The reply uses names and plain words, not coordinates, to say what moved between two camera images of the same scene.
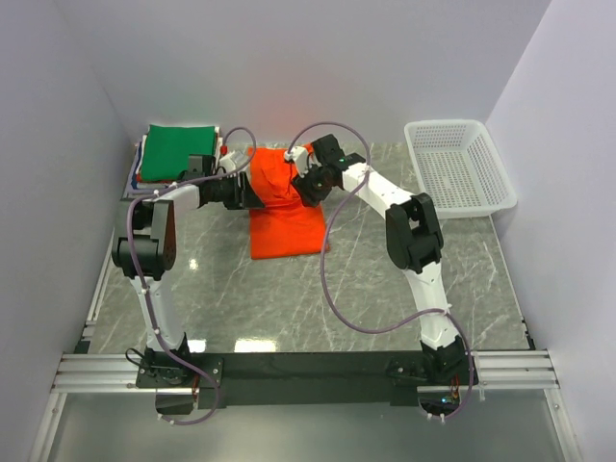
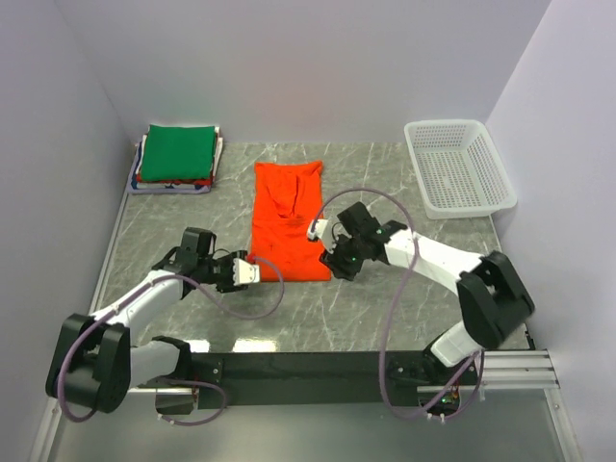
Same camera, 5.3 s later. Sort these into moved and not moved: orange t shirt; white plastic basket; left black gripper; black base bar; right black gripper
Moved: right black gripper; left black gripper; orange t shirt
Not moved: black base bar; white plastic basket
